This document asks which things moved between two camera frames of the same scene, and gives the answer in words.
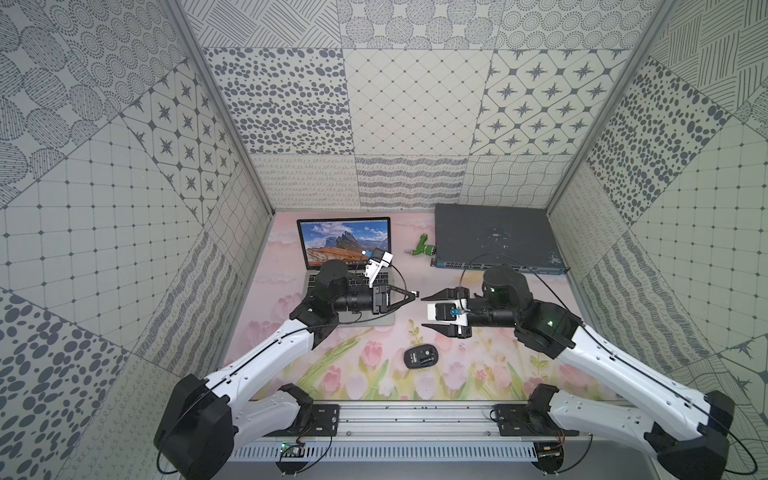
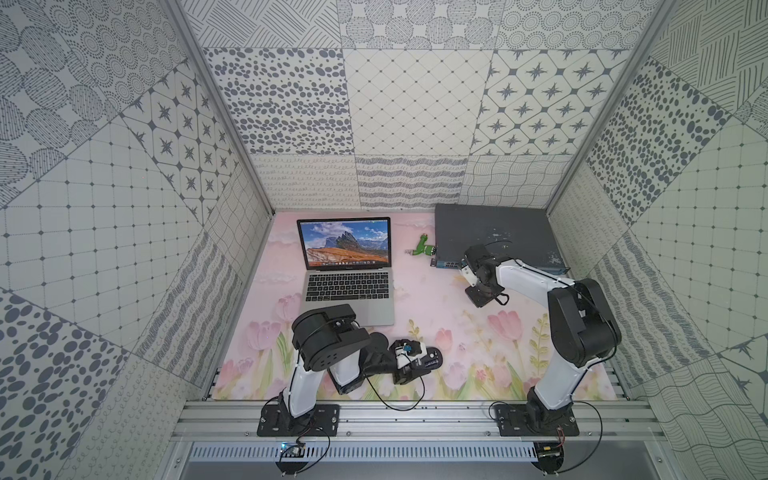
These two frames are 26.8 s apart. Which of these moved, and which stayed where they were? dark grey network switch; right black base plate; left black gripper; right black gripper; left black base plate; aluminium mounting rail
Moved: left black gripper; right black gripper
Stayed: left black base plate; right black base plate; dark grey network switch; aluminium mounting rail
